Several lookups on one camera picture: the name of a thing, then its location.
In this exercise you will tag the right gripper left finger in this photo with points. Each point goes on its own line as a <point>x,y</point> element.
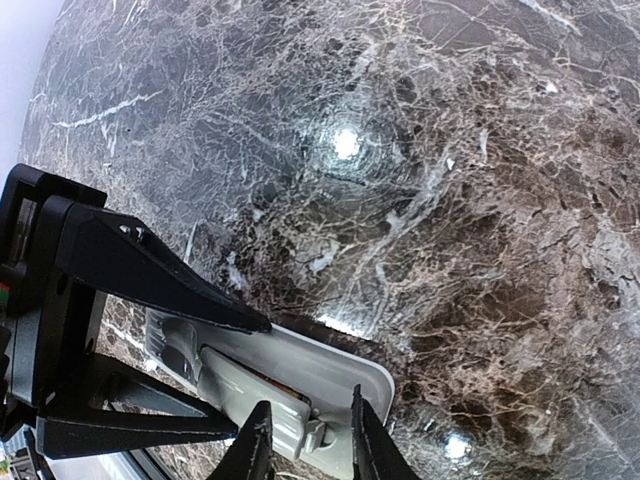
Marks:
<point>250,456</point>

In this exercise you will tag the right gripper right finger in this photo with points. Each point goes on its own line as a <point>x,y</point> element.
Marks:
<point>375,455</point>

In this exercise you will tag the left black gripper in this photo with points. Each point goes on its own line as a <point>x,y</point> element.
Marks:
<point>104,406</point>

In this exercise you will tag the grey battery cover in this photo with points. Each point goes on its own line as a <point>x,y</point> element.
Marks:
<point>235,390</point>

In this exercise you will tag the grey remote control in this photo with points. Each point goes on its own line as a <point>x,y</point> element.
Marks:
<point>323,373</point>

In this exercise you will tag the black front rail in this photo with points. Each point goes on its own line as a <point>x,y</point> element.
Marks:
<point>135,465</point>

